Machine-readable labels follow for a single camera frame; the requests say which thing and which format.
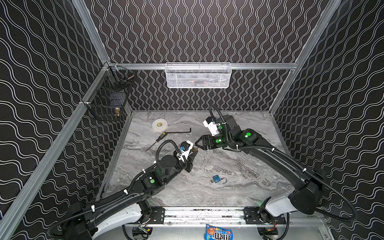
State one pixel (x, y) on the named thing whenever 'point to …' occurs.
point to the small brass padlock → (195, 149)
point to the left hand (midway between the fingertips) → (198, 150)
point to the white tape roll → (159, 125)
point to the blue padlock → (216, 179)
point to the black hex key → (181, 132)
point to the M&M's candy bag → (214, 233)
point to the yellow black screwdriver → (163, 134)
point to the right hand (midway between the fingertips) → (200, 143)
